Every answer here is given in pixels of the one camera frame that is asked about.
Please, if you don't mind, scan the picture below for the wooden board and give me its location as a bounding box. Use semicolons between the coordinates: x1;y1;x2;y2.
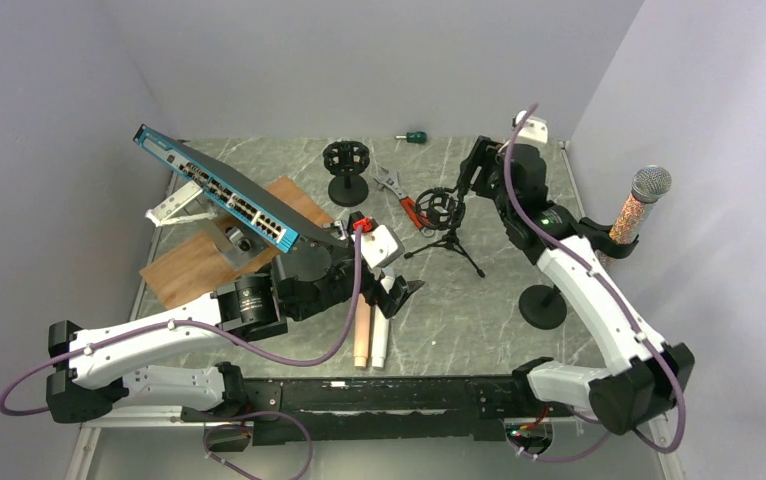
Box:
140;176;333;309

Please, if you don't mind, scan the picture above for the red handled adjustable wrench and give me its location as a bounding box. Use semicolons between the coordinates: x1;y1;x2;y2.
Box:
373;167;434;238

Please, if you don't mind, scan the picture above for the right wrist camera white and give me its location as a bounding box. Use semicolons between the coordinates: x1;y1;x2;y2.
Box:
515;117;549;147

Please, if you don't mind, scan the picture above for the grey metal mount block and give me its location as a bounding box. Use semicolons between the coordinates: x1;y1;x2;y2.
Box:
213;225;266;270

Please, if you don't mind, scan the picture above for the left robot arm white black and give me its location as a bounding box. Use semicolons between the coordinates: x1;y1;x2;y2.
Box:
45;240;424;424

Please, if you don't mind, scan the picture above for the green stubby screwdriver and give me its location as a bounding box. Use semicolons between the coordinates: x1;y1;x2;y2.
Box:
395;131;428;145

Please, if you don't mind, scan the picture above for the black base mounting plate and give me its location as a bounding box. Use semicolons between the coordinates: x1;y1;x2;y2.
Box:
180;375;546;446

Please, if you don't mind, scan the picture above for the blue black network switch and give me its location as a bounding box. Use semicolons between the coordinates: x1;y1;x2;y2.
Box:
133;125;350;254

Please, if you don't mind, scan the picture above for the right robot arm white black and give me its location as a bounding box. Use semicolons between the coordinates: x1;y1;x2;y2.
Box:
457;136;695;435

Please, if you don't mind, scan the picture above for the white bracket stand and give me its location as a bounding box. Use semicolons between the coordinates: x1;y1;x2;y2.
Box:
145;181;219;228

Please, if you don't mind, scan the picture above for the black round base clip stand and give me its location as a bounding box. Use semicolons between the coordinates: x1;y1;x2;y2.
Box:
518;207;645;330

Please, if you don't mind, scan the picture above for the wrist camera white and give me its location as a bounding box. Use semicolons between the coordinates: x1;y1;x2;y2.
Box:
515;117;549;147
348;211;405;269

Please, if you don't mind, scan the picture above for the white microphone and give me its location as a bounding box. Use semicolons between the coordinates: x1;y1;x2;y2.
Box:
370;267;395;370

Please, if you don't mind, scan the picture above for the black mini tripod stand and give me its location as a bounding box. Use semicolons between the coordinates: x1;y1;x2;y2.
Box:
404;174;486;278

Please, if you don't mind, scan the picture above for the sprinkle pattern silver microphone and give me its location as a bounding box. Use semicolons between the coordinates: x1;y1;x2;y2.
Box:
609;165;672;247

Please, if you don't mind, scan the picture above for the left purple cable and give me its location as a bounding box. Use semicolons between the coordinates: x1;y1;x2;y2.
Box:
0;221;364;480

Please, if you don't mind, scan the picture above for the black shock mount desk stand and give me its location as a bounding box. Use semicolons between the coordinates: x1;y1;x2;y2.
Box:
322;141;370;207

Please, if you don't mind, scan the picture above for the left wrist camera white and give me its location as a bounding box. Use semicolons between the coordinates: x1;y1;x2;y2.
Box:
348;211;405;269

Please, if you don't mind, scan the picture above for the silver metal clamp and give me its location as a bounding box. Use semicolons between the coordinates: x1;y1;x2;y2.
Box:
322;220;349;240

